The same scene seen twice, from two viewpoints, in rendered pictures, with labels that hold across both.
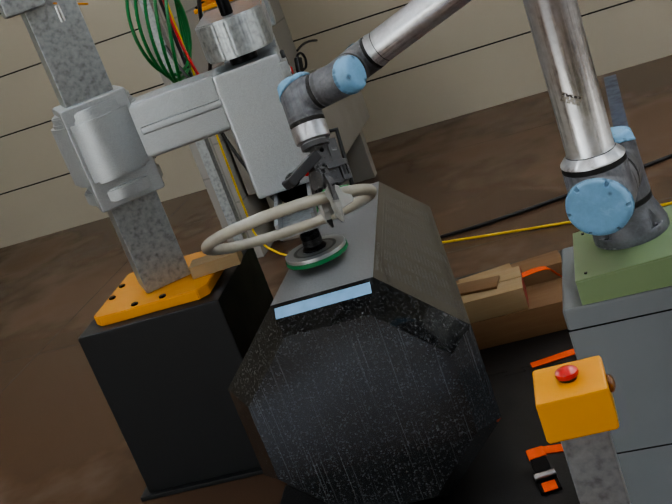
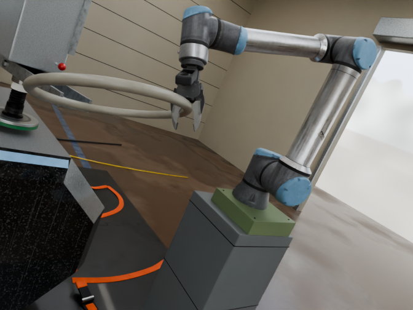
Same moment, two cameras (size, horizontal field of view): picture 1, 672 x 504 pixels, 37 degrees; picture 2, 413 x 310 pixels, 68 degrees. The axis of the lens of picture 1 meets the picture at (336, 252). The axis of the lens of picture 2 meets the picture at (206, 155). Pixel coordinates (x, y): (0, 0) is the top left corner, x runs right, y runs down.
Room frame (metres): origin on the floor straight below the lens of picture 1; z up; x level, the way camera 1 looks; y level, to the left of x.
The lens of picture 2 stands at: (1.82, 0.70, 1.35)
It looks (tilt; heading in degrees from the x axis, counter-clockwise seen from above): 11 degrees down; 302
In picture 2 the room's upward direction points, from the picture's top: 24 degrees clockwise
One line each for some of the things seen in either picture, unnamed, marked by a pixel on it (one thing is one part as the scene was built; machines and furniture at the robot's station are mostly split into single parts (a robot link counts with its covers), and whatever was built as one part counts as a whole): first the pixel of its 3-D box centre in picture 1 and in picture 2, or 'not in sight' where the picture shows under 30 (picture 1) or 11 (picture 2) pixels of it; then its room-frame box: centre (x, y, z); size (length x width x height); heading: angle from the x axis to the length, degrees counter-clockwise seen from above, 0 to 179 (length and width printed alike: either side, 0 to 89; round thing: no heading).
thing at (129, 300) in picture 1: (166, 282); not in sight; (3.95, 0.69, 0.76); 0.49 x 0.49 x 0.05; 76
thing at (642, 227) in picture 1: (626, 214); (253, 191); (2.38, -0.72, 0.98); 0.19 x 0.19 x 0.10
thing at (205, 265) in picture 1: (216, 261); not in sight; (3.84, 0.46, 0.81); 0.20 x 0.10 x 0.05; 84
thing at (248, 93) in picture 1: (269, 121); (32, 15); (3.34, 0.06, 1.34); 0.36 x 0.22 x 0.45; 178
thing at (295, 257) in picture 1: (315, 249); (11, 115); (3.26, 0.06, 0.89); 0.21 x 0.21 x 0.01
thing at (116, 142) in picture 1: (153, 123); not in sight; (3.94, 0.49, 1.38); 0.74 x 0.34 x 0.25; 88
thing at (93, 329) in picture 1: (202, 366); not in sight; (3.95, 0.69, 0.37); 0.66 x 0.66 x 0.74; 76
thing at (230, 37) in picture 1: (238, 28); not in sight; (3.61, 0.05, 1.63); 0.96 x 0.25 x 0.17; 178
